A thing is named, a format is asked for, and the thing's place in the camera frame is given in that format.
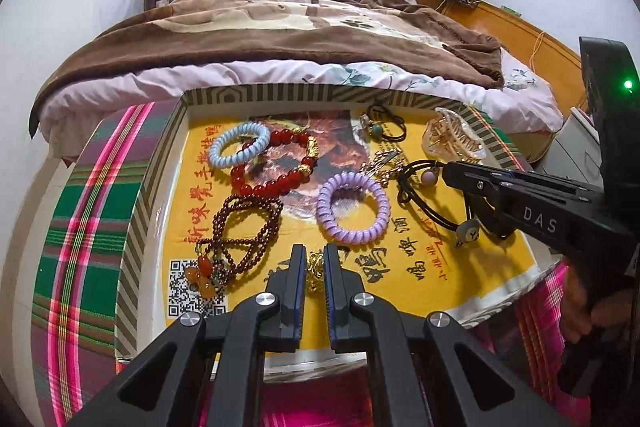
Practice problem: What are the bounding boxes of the clear hair claw clip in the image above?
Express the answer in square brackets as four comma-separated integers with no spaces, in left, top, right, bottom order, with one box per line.
[422,107,488,165]

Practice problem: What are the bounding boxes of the purple spiral hair tie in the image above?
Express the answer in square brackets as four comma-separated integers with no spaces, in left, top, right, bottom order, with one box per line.
[316,173,391,244]

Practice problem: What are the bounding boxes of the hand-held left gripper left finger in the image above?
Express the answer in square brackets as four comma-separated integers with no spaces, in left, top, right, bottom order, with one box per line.
[65,243,308,427]

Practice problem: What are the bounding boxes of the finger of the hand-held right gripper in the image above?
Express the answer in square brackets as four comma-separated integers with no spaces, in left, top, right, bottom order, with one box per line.
[465,193,522,242]
[442,161,601,204]

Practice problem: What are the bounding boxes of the white cabinet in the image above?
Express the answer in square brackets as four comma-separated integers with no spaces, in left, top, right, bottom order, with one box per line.
[537,107,608,185]

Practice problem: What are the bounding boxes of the pink floral duvet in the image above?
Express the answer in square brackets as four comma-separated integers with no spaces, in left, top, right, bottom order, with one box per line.
[40,52,563,158]

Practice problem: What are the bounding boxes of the dark red bead necklace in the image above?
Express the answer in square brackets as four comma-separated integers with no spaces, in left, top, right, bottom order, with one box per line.
[187,194,283,303]

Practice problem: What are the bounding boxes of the bed with brown blanket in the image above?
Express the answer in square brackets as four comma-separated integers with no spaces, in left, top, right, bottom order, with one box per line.
[29,0,505,138]

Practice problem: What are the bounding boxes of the blue spiral hair tie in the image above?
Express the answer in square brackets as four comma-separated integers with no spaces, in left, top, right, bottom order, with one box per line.
[207,122,271,168]

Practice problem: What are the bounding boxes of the yellow printed cardboard tray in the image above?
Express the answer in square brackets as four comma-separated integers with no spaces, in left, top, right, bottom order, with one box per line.
[114,82,561,380]

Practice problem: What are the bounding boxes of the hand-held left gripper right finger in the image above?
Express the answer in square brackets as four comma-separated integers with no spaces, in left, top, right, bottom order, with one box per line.
[322,243,571,427]

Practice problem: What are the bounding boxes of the gold hair clip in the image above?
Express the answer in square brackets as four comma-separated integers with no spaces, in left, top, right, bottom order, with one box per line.
[362,147,408,188]

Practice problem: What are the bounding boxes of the gold pendant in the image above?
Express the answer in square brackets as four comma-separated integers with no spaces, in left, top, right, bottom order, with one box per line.
[305,249,326,295]

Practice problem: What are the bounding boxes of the black hair tie white charm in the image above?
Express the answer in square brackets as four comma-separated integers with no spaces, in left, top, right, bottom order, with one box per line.
[415,197,483,249]

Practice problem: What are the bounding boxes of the wooden headboard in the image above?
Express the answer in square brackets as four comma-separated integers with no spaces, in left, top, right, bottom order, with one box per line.
[442,0,593,120]

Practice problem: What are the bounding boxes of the orange cable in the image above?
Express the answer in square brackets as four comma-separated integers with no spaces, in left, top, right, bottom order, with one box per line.
[530,32,546,68]

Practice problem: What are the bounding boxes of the black hair tie turquoise bead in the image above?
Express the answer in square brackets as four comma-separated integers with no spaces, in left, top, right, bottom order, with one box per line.
[360,103,407,142]

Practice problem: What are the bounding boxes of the person's right hand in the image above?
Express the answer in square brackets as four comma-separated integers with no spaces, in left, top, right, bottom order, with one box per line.
[562,264,608,345]

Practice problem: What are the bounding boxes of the red bead bracelet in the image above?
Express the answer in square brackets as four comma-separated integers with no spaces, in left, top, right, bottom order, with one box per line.
[231,129,318,198]

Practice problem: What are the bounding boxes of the plaid cloth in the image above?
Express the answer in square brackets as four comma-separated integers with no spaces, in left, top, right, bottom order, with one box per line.
[30,102,601,427]

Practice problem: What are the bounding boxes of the black hair tie pink bead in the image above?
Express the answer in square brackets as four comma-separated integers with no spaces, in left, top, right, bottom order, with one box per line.
[397,159,451,212]

